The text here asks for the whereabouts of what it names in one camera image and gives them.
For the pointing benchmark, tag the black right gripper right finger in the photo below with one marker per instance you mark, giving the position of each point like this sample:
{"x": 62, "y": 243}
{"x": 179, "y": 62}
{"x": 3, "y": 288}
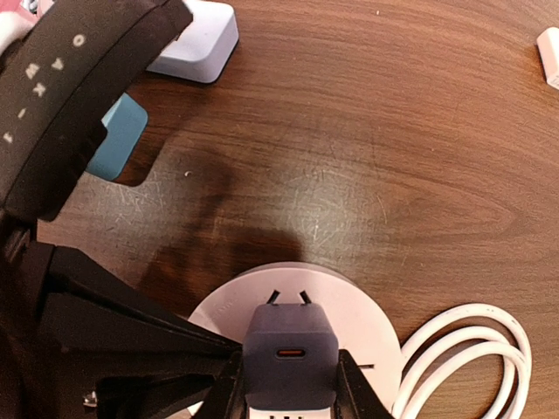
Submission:
{"x": 355, "y": 398}

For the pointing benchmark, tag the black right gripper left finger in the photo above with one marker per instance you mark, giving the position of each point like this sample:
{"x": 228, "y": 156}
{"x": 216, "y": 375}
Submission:
{"x": 110, "y": 352}

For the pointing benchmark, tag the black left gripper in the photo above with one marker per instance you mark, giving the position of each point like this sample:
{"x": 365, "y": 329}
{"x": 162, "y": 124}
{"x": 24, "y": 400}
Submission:
{"x": 68, "y": 72}

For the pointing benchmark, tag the dark grey charger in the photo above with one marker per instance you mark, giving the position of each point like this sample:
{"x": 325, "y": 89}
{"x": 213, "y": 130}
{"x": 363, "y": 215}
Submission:
{"x": 290, "y": 357}

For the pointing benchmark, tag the small pink charger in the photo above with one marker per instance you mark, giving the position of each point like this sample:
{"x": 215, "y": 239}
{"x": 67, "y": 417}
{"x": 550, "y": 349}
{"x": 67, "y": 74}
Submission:
{"x": 548, "y": 47}

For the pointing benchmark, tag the teal power strip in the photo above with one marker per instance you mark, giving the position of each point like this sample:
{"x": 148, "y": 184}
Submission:
{"x": 125, "y": 122}

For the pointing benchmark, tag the grey-blue power strip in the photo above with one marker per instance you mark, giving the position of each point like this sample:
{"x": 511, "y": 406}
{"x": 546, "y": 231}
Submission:
{"x": 202, "y": 51}

